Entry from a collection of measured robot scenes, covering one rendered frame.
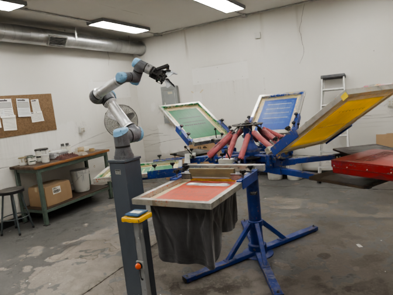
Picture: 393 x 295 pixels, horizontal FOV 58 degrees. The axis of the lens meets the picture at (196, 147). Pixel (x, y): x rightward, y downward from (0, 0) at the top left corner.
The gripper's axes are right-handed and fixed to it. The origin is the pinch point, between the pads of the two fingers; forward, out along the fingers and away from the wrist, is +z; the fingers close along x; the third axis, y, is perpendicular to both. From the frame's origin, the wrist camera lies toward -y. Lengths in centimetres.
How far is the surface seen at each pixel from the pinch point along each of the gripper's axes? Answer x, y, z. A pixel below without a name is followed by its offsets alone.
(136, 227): -4, 110, 29
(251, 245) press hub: -132, 36, 122
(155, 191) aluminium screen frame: -30, 74, 25
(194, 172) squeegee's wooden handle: -41, 41, 42
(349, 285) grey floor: -69, 53, 193
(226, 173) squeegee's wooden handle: -26, 38, 64
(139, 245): -10, 117, 35
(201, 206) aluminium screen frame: 10, 86, 57
